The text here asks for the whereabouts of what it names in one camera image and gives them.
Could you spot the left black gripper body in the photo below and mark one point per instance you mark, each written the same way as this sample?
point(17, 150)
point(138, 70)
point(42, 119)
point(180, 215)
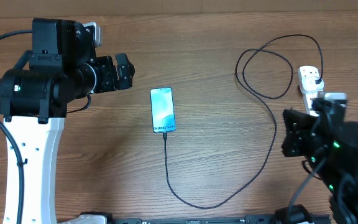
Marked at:
point(106, 80)

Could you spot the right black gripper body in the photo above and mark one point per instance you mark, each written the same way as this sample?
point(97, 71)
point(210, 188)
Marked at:
point(317, 152)

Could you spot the blue Samsung Galaxy smartphone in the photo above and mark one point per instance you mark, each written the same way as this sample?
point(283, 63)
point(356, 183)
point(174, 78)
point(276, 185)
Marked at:
point(162, 107)

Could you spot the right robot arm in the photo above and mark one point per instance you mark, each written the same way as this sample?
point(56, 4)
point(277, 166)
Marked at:
point(339, 173)

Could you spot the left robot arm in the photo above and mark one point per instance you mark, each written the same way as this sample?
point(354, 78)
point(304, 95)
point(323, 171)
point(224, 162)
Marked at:
point(34, 96)

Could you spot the white USB charger plug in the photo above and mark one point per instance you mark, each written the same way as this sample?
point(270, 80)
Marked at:
point(309, 85)

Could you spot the white power strip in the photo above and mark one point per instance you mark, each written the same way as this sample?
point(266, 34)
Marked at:
point(307, 76)

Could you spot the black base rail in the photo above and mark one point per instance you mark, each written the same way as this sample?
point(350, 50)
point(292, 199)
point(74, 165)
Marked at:
point(247, 219)

